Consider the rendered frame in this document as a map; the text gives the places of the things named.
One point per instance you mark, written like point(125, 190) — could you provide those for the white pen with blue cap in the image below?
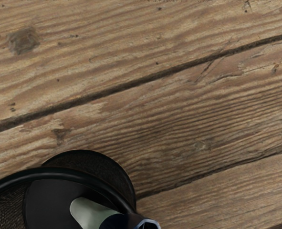
point(107, 215)

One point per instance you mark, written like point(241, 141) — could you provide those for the black mesh pen holder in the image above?
point(59, 188)

